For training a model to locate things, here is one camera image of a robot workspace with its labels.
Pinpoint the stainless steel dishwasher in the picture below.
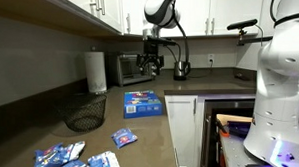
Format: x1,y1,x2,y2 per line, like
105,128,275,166
198,98,260,167

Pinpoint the silver lower cabinet handle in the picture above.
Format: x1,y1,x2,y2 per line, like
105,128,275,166
192,98,198,116

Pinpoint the stainless steel toaster oven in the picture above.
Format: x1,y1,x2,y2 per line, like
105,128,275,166
107,51,158,88

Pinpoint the black stereo camera bar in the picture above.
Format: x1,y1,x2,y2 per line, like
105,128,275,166
226,18,260,32

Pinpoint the black wire mesh basket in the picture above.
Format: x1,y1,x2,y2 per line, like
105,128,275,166
54,92,109,134

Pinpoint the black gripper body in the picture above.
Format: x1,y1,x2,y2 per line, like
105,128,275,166
135,45,165,71

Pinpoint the white lower cabinet door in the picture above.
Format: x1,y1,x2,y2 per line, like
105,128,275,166
164,94,201,167

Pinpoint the small dark countertop object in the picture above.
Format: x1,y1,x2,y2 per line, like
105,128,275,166
234,71,252,83

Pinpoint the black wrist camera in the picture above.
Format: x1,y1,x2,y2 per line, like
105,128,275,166
143,35,178,48

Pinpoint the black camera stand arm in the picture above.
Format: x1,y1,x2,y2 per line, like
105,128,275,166
236,27,274,46

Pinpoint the white paper towel roll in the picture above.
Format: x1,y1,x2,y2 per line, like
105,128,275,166
83,44,108,95

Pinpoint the black kettle power cord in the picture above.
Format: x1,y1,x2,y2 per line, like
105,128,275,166
190,61,213,80

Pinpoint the perforated metal robot cart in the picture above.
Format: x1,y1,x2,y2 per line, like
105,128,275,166
219,132,270,167

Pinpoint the blue Annie's snack box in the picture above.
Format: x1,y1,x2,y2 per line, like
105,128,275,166
123,89,164,119

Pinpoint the light wooden board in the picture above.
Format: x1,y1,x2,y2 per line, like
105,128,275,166
216,112,254,127

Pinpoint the white cabinet door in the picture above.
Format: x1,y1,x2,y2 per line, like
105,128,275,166
160,0,212,39
164,94,201,167
121,0,156,36
98,0,124,35
209,0,266,37
64,0,100,23

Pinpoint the orange handled tool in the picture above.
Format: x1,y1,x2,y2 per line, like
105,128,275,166
216,118,231,139

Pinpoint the stainless steel electric kettle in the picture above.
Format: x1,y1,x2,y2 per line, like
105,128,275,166
172,60,192,82

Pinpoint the white upper cabinet door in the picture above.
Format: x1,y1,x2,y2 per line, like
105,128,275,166
64,0,100,23
121,0,156,36
98,0,124,35
160,0,212,39
209,0,266,37

